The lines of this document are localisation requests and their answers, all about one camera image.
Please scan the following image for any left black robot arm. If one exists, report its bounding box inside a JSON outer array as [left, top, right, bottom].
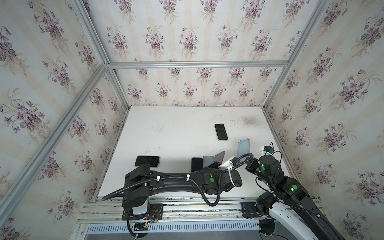
[[117, 164, 243, 212]]

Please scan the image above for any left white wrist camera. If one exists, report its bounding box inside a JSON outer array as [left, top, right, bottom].
[[219, 156, 238, 170]]

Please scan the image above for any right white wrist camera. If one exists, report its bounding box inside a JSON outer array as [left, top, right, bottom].
[[260, 146, 275, 155]]

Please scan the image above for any aluminium cage frame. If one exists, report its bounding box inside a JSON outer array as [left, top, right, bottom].
[[1, 1, 329, 218]]

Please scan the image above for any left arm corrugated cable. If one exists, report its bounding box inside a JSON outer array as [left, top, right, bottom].
[[101, 152, 254, 207]]

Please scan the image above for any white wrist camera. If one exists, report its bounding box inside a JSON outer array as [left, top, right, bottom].
[[219, 156, 238, 170], [260, 146, 275, 155]]

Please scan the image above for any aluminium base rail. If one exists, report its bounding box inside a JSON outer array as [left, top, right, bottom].
[[76, 196, 301, 224]]

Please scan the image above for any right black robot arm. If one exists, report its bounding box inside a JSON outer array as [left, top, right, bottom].
[[242, 154, 343, 240]]

